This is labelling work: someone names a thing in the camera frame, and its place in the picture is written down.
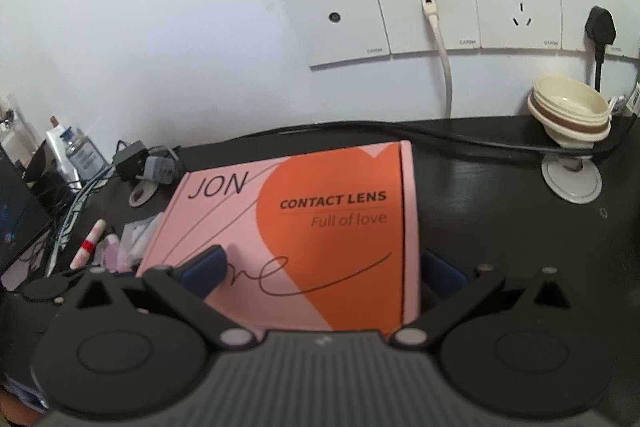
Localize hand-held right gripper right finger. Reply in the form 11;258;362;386
389;248;572;351

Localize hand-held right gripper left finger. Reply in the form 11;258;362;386
74;244;258;350

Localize pink cardboard box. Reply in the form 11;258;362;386
136;140;425;343

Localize black desktop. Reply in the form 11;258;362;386
0;114;640;308

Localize white and red glue stick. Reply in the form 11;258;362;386
70;218;109;271

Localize clear plastic sachet bag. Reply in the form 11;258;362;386
122;214;164;261

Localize black computer monitor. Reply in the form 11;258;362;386
0;142;54;278

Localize purple cosmetic tube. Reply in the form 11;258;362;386
102;234;136;271

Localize white round disc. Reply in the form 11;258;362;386
128;184;159;208

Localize blue-grey charger plug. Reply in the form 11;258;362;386
144;154;176;184

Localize black power adapter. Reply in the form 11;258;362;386
112;141;149;182

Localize white standing tube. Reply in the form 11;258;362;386
46;117;81;188

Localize white round stand base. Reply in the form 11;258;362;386
542;152;603;204

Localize cream stacked plastic funnels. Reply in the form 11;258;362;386
530;76;614;148

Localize black power plug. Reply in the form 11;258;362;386
585;6;619;90

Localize bundle of desk cables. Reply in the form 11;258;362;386
30;167;121;278

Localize thick black power cable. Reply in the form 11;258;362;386
240;119;640;156

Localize white network cable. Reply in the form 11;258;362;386
421;0;454;119

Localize white tagged cable connector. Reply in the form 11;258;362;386
607;82;640;116

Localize white network wall plate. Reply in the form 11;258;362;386
369;0;482;56

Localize white coaxial wall plate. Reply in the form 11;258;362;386
279;0;391;68

